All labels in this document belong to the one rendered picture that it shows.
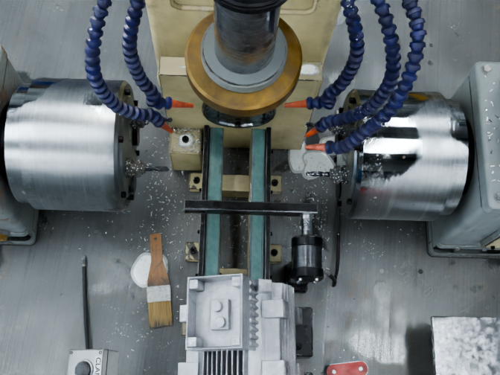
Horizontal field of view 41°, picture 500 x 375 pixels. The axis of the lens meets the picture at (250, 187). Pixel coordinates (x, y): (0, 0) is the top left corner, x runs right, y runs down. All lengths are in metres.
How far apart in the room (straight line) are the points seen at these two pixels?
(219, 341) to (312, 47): 0.61
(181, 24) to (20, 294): 0.66
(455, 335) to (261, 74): 0.68
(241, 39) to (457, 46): 0.94
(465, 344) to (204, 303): 0.54
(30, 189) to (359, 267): 0.71
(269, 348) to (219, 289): 0.13
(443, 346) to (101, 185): 0.72
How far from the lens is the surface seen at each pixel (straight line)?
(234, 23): 0.88
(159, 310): 1.44
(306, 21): 1.29
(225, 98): 0.99
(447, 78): 1.71
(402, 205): 1.24
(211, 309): 1.13
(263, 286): 1.15
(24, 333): 1.49
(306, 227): 1.26
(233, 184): 1.46
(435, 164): 1.21
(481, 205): 1.24
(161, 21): 1.30
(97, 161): 1.18
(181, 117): 1.39
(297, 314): 1.23
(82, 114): 1.19
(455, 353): 1.39
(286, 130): 1.44
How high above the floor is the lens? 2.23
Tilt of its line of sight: 72 degrees down
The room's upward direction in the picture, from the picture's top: 8 degrees clockwise
